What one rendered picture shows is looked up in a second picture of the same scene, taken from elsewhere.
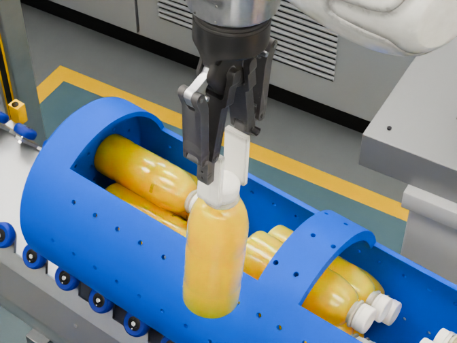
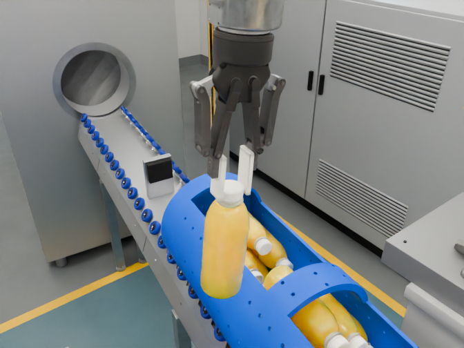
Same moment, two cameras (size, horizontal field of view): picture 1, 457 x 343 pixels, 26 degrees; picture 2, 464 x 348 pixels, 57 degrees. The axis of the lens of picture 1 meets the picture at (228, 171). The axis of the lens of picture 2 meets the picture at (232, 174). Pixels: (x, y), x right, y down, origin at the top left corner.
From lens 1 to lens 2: 0.56 m
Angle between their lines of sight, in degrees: 24
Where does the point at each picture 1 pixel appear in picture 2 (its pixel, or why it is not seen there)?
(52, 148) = (186, 188)
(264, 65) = (272, 97)
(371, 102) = not seen: hidden behind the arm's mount
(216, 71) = (219, 73)
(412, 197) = (411, 291)
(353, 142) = (403, 281)
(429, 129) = (433, 249)
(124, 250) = (199, 253)
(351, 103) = not seen: hidden behind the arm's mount
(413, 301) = not seen: outside the picture
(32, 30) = (257, 187)
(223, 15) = (223, 15)
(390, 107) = (409, 230)
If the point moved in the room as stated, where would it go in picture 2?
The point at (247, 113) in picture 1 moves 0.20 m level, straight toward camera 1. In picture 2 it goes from (252, 131) to (175, 210)
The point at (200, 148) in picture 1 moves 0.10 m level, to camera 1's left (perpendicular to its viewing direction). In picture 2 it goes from (201, 137) to (137, 123)
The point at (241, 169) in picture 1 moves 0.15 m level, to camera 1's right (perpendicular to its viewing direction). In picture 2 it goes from (246, 181) to (350, 205)
